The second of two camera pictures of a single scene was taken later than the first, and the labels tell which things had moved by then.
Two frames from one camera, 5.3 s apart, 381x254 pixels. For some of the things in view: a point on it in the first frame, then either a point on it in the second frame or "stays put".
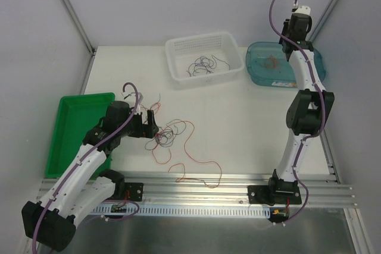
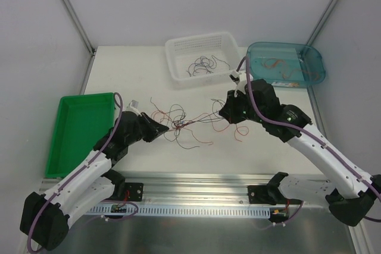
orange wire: [162, 152] to [180, 125]
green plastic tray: [73, 116] stays put
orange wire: [271, 62] to [317, 76]
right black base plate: [279, 193] stays put
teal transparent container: [268, 65] stays put
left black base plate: [133, 191] stays put
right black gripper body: [286, 40] to [235, 107]
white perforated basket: [203, 59] stays put
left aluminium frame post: [71, 11] stays put
